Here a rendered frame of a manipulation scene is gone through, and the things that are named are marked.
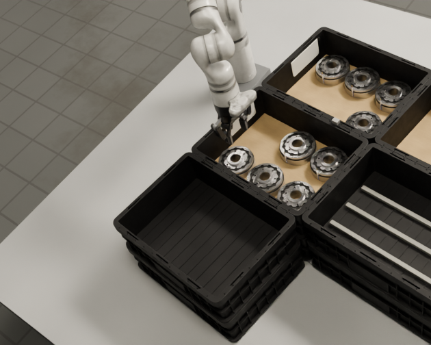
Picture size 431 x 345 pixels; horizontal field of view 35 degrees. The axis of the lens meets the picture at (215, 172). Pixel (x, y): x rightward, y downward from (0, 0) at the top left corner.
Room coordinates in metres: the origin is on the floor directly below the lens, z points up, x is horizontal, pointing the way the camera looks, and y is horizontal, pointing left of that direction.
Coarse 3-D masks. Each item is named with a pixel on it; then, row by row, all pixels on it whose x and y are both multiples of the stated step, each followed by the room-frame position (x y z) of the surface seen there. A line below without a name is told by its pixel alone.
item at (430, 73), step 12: (312, 36) 1.58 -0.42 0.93; (348, 36) 1.53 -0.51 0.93; (300, 48) 1.55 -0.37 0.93; (372, 48) 1.45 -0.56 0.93; (288, 60) 1.52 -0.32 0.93; (396, 60) 1.37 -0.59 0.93; (408, 60) 1.35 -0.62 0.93; (276, 72) 1.49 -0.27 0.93; (264, 84) 1.45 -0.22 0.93; (420, 84) 1.26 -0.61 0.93; (288, 96) 1.38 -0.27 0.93; (408, 96) 1.22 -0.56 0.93; (312, 108) 1.31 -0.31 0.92; (396, 108) 1.20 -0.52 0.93; (384, 120) 1.17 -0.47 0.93; (360, 132) 1.16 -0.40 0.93
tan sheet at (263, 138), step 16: (256, 128) 1.39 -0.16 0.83; (272, 128) 1.37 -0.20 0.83; (288, 128) 1.35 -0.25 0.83; (240, 144) 1.35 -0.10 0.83; (256, 144) 1.33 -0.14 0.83; (272, 144) 1.31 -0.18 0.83; (320, 144) 1.25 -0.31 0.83; (256, 160) 1.27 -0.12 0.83; (272, 160) 1.25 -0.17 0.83; (288, 176) 1.18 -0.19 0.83; (304, 176) 1.16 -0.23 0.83
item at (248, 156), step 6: (228, 150) 1.32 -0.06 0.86; (234, 150) 1.31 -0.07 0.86; (240, 150) 1.31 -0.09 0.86; (246, 150) 1.29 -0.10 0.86; (222, 156) 1.31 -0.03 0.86; (246, 156) 1.27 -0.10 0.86; (252, 156) 1.26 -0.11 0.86; (222, 162) 1.28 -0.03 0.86; (246, 162) 1.25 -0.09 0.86; (228, 168) 1.25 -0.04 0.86; (234, 168) 1.24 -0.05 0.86; (240, 168) 1.24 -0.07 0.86; (246, 168) 1.23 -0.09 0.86
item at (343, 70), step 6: (324, 60) 1.54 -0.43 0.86; (342, 60) 1.52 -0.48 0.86; (318, 66) 1.52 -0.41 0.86; (342, 66) 1.49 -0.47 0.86; (348, 66) 1.48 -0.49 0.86; (318, 72) 1.50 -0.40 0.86; (324, 72) 1.49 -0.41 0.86; (330, 72) 1.48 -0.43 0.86; (336, 72) 1.47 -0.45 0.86; (342, 72) 1.47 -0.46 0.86; (330, 78) 1.46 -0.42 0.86
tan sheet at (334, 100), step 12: (312, 72) 1.54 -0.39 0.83; (300, 84) 1.51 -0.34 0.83; (312, 84) 1.49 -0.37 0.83; (324, 84) 1.47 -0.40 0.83; (300, 96) 1.46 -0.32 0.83; (312, 96) 1.44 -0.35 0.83; (324, 96) 1.42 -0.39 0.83; (336, 96) 1.41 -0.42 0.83; (348, 96) 1.39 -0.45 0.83; (372, 96) 1.36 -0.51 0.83; (324, 108) 1.38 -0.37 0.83; (336, 108) 1.36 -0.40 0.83; (348, 108) 1.35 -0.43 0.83; (360, 108) 1.33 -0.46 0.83; (372, 108) 1.31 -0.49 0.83
